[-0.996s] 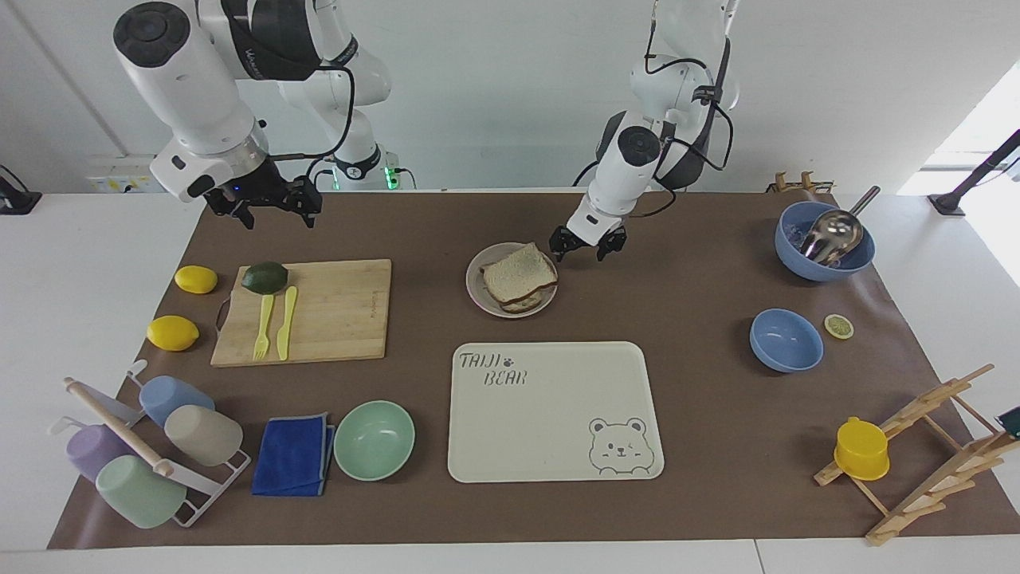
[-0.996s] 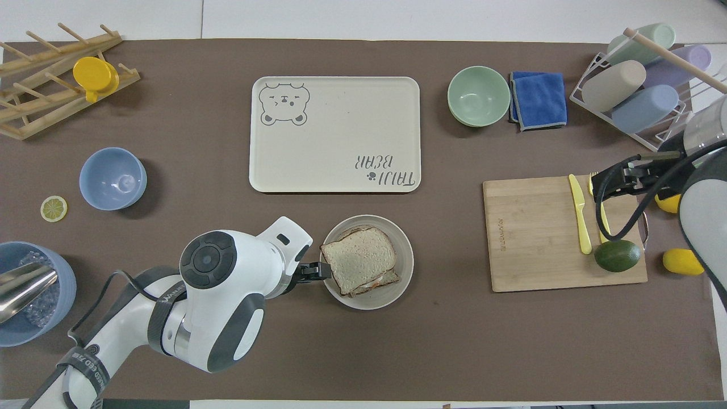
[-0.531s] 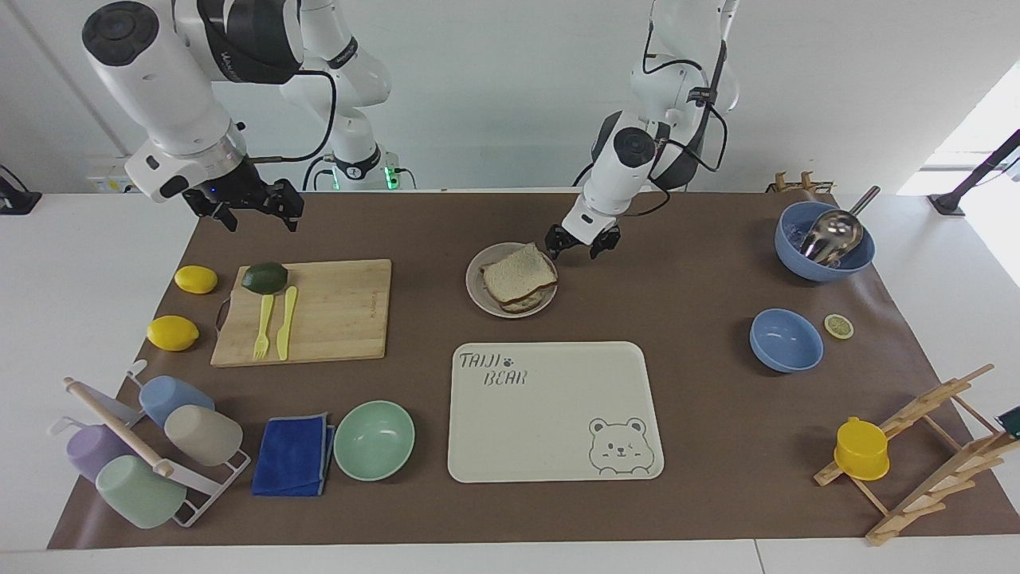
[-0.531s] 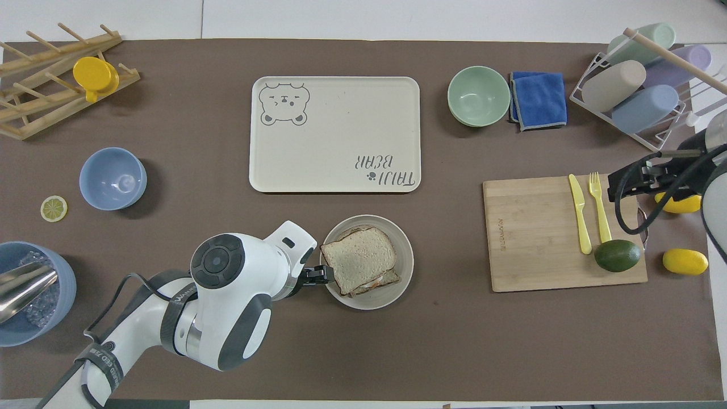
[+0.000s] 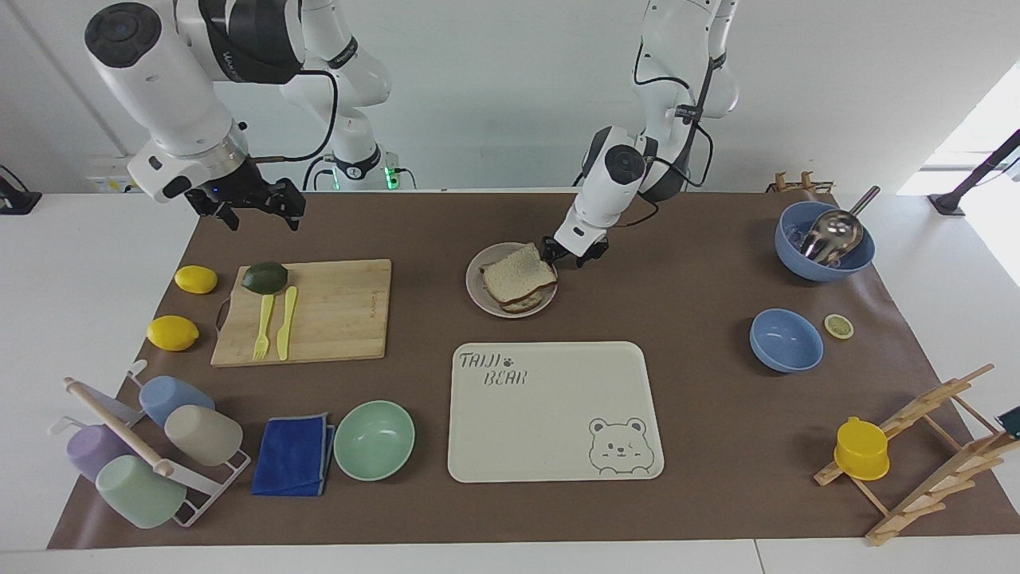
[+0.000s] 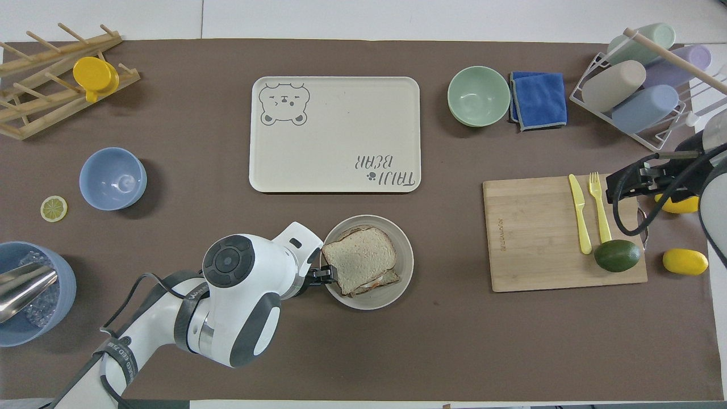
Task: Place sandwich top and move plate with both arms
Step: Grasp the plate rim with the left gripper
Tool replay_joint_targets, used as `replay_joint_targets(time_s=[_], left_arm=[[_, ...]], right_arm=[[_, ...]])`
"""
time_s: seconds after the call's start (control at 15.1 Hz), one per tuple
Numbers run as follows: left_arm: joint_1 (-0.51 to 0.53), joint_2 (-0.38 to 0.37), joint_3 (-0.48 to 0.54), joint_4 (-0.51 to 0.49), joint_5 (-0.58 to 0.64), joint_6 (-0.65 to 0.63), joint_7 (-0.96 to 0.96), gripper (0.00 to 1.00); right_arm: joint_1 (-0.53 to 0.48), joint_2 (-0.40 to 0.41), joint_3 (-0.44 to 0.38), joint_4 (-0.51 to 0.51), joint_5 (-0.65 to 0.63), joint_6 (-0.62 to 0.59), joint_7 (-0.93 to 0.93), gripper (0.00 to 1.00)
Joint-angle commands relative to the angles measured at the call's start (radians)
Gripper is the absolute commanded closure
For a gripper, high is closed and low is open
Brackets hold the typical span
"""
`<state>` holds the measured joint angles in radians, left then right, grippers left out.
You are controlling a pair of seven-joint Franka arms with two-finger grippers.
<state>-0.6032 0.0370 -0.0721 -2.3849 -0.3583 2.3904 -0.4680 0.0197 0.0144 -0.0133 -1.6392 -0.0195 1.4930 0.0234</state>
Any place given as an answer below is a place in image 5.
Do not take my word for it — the wooden cutting board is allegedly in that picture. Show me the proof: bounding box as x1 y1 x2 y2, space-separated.
210 258 393 368

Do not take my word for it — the large blue bowl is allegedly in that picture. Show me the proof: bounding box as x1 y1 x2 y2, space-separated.
775 200 877 283

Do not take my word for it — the beige cup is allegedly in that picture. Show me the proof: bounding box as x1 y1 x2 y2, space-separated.
163 404 245 468

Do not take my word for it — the small blue bowl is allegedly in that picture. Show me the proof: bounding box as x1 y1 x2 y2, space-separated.
749 308 825 374

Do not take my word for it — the wooden dish rack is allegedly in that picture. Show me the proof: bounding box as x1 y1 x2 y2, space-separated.
813 364 1020 548

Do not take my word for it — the green bowl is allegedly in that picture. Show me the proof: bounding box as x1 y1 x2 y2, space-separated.
332 399 417 483

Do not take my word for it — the blue folded cloth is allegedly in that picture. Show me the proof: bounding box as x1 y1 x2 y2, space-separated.
251 411 337 498

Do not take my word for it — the metal scoop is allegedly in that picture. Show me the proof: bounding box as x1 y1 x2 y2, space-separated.
800 185 882 267

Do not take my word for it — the white socket box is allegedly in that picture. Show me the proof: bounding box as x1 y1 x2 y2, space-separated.
83 155 143 195

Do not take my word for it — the yellow cup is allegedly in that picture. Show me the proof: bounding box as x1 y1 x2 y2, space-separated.
833 415 891 482

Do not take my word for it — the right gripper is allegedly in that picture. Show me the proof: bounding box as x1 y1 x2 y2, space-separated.
185 158 307 233

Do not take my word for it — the white bread slice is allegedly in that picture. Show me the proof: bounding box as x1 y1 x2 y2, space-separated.
481 243 559 305

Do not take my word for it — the purple cup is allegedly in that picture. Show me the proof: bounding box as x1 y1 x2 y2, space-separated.
65 423 137 483

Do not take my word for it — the green cup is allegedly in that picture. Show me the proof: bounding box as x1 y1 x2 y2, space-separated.
95 454 189 530

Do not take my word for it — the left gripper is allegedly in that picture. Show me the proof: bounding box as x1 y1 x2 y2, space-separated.
541 236 611 269

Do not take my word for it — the pink round plate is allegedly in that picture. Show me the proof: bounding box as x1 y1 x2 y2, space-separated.
465 242 559 320

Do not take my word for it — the black stand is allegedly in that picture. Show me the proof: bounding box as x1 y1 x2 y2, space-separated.
928 128 1020 217
0 164 43 217

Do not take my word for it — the yellow plastic fork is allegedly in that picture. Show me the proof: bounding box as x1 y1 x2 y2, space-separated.
253 293 276 362

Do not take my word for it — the yellow lemon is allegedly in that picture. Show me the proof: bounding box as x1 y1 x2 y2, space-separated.
147 315 201 352
175 265 219 295

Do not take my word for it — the yellow plastic knife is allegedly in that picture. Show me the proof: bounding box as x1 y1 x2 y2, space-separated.
276 286 299 361

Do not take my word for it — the sandwich base with filling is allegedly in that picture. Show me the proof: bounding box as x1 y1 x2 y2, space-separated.
500 287 552 314

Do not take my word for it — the small wooden holder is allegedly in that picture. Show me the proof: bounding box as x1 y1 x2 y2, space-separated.
767 170 835 197

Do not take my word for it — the cream tray with bear print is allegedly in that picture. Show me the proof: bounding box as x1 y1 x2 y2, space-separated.
447 340 665 484

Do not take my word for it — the white cup rack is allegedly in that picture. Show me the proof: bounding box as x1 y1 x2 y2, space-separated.
48 360 253 529

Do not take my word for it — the black cable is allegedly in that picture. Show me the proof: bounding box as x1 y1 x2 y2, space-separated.
610 44 716 229
251 69 339 165

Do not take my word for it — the green avocado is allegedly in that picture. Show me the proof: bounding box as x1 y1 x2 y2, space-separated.
241 261 289 297

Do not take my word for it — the blue cup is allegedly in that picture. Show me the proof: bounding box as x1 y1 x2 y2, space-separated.
138 375 217 428

